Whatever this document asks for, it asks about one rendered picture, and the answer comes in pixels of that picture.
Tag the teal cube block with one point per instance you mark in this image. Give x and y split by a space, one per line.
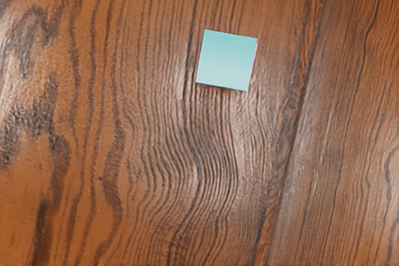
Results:
226 59

